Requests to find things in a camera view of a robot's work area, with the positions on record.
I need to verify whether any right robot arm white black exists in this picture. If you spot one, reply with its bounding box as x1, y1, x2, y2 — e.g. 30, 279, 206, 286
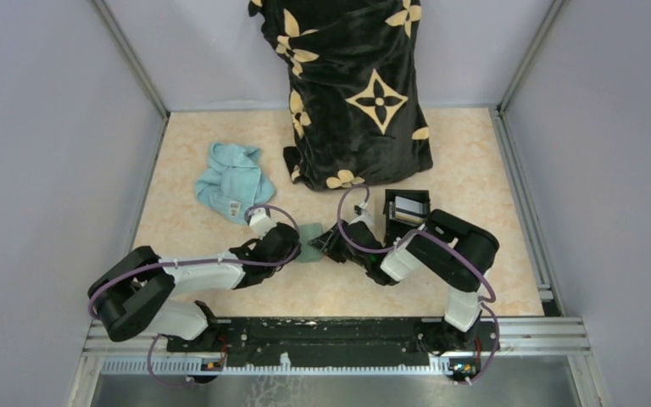
308, 209, 500, 349

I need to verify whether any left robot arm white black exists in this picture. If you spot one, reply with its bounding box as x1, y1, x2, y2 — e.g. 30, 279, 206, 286
87, 222, 300, 351

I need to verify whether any stack of cards in tray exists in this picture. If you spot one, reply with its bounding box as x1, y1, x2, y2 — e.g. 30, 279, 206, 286
391, 196, 429, 225

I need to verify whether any light blue cloth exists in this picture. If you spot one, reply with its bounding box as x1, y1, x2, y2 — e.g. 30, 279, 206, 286
194, 142, 275, 225

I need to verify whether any black beige flower-patterned blanket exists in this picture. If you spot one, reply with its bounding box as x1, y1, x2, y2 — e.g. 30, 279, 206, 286
248, 0, 433, 191

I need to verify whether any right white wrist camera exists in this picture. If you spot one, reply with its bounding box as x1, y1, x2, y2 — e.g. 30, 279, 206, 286
350, 203, 375, 229

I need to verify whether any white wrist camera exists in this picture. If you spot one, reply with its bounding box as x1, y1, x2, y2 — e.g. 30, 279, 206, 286
350, 203, 375, 229
248, 208, 277, 237

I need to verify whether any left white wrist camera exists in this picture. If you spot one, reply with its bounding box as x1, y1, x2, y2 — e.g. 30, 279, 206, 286
248, 208, 277, 237

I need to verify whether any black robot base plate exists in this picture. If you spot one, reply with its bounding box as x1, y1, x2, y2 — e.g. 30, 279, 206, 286
166, 317, 499, 368

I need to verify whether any white slotted cable duct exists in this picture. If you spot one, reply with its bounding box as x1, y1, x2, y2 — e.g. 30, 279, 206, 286
101, 354, 475, 377

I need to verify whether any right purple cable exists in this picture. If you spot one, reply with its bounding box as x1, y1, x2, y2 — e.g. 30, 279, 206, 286
337, 184, 501, 387

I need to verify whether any purple cable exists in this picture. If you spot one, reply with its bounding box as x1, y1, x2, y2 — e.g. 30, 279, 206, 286
337, 184, 501, 387
86, 204, 303, 390

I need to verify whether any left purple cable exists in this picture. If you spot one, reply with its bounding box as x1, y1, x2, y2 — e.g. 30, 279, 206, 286
86, 204, 303, 390

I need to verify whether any aluminium frame rail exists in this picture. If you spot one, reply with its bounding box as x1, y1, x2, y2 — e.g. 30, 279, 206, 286
81, 317, 592, 359

